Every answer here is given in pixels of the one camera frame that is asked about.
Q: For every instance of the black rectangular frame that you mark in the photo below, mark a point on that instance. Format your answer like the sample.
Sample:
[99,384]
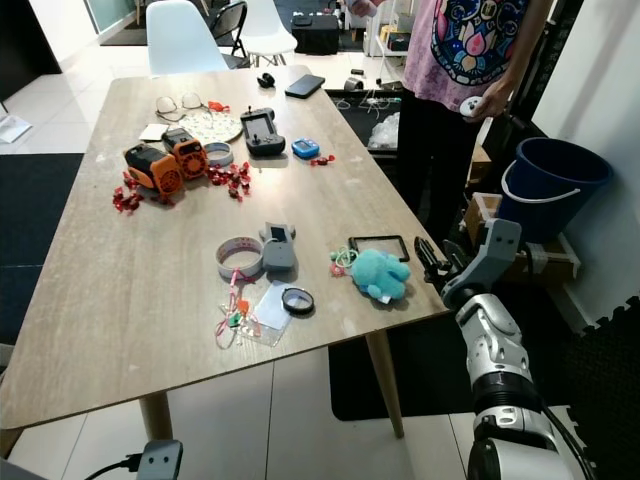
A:
[352,249]

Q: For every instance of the black folding chair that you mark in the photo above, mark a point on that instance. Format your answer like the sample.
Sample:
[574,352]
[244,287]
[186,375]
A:
[230,25]

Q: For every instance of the person left hand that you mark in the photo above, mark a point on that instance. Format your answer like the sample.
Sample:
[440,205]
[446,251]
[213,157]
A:
[497,98]

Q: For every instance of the small black clip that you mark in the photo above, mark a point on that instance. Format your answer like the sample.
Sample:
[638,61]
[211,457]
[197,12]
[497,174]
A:
[266,80]

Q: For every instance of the black handheld remote controller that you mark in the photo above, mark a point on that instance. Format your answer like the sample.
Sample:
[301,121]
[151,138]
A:
[262,132]

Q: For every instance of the wooden crate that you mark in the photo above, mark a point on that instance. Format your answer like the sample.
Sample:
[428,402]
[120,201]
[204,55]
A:
[482,210]

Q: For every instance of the black foam floor mat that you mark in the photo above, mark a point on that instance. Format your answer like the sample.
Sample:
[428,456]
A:
[410,380]

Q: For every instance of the light wooden table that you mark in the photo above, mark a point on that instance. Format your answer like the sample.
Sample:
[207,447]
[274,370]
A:
[120,300]

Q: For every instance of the small orange black device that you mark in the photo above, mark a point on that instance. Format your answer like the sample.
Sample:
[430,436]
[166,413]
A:
[188,152]

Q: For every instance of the grey handheld device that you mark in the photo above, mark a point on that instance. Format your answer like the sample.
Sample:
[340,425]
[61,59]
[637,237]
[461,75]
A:
[279,248]

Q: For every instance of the grey tape roll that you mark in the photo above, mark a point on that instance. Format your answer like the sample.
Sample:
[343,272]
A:
[219,155]

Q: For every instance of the large orange black device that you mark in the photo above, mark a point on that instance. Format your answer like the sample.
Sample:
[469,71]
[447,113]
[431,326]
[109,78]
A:
[152,168]

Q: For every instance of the white tape roll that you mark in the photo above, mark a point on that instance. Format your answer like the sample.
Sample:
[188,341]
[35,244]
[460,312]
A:
[226,259]

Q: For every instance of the white paper sheet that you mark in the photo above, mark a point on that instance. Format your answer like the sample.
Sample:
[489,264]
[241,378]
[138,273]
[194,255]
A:
[15,129]

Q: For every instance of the thin frame eyeglasses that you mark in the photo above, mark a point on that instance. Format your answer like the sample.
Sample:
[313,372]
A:
[168,105]

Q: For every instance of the black floor rug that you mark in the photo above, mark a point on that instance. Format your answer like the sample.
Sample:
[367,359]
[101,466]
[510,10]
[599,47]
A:
[35,230]

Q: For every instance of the small orange object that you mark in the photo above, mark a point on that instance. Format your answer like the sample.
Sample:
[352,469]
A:
[218,106]

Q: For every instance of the black equipment case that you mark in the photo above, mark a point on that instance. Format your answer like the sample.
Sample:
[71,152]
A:
[315,34]

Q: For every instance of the white plastic chair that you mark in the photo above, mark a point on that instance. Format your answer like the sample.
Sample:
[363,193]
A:
[182,40]
[268,30]

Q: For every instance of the white round controller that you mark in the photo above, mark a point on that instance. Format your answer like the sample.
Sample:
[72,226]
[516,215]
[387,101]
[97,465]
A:
[470,107]

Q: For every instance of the small white card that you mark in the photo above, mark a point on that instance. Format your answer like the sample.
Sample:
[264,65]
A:
[152,131]

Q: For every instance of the red wrapped candy pile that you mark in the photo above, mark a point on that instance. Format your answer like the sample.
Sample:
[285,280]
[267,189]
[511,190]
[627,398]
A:
[128,198]
[233,180]

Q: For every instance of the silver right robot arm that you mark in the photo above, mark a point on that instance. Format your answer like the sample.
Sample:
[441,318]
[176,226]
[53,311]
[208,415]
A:
[495,350]

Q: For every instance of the small blue timer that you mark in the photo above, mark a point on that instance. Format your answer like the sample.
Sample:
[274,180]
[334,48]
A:
[306,149]

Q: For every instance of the black smartphone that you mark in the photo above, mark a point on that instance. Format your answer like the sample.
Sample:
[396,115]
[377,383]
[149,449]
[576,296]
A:
[305,86]

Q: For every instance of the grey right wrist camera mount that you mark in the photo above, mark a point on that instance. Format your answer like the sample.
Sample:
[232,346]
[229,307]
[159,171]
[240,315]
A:
[495,250]

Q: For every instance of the clear plastic card holder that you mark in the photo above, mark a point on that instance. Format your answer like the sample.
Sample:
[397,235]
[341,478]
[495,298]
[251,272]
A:
[272,312]

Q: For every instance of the round patterned coaster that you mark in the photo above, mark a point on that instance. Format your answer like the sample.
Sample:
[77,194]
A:
[218,128]

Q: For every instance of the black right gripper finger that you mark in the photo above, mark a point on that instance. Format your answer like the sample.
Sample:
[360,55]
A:
[452,258]
[432,262]

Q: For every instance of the person in pink shirt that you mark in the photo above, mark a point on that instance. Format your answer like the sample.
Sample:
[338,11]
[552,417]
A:
[450,60]

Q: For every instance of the clear plastic bag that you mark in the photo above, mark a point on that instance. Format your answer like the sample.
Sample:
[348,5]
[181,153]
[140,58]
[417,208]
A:
[385,132]

